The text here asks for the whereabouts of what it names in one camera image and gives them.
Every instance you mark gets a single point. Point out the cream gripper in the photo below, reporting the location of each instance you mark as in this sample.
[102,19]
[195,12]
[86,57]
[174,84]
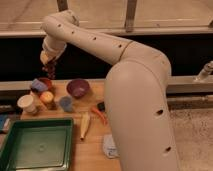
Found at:
[45,58]

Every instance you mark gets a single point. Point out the dark red grape bunch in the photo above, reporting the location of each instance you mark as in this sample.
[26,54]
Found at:
[49,68]

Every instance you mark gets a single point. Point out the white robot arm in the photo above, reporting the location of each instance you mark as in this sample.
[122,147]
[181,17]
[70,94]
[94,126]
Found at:
[134,93]

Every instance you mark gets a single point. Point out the white paper cup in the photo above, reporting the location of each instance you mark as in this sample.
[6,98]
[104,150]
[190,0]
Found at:
[26,103]

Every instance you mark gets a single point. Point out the blue plastic cup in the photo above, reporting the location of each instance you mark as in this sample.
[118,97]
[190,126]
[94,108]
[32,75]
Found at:
[66,103]

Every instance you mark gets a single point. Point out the red brown bowl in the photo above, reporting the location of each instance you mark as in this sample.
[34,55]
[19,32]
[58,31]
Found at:
[47,82]

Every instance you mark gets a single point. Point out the purple bowl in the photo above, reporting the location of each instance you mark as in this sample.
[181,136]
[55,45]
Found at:
[78,88]

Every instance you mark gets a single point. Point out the wooden board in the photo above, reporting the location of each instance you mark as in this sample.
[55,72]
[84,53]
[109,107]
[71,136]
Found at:
[87,155]

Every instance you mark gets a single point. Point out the orange carrot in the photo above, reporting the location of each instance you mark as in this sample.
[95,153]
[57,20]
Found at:
[99,114]

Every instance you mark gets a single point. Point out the yellow corn cob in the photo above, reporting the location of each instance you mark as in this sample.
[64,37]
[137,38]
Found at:
[85,122]

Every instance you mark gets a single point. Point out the black rectangular eraser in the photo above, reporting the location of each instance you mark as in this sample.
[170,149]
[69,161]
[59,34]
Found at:
[101,106]

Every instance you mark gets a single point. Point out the blue object at left edge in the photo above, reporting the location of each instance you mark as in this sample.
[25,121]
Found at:
[4,123]

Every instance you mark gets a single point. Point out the green plastic tray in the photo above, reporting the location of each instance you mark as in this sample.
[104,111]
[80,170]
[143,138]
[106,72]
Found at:
[37,145]

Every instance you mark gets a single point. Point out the crumpled blue white cloth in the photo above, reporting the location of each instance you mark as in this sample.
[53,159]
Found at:
[109,148]

